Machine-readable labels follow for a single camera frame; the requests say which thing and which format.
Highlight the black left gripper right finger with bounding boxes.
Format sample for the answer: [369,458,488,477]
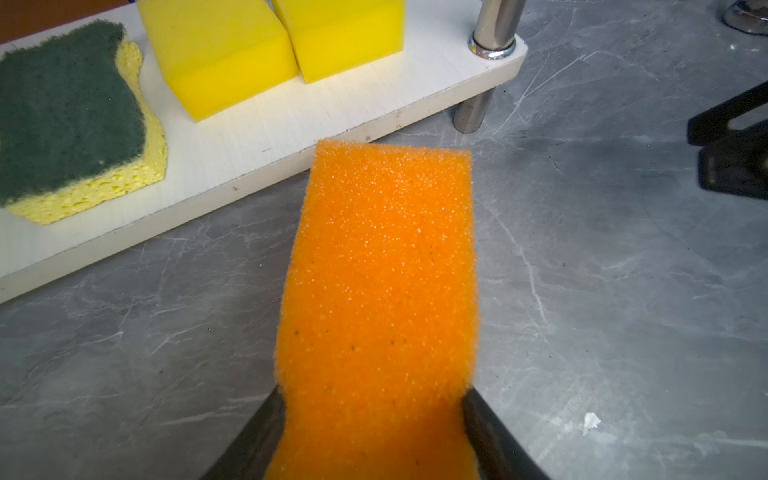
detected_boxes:
[461,388,550,480]

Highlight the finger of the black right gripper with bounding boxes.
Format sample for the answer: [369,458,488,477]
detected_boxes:
[687,82,768,146]
[698,125,767,200]

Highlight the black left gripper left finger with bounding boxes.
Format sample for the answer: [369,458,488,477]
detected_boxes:
[200,386,286,480]

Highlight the orange sponge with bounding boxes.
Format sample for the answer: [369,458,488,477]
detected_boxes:
[266,140,480,479]

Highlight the green wavy sponge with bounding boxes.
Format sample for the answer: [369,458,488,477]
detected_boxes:
[1,20,168,225]

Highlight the yellow sponge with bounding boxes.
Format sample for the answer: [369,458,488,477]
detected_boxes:
[137,0,299,122]
[273,0,406,83]

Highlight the white two-tier shelf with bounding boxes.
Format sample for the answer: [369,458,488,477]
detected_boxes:
[1,1,528,300]

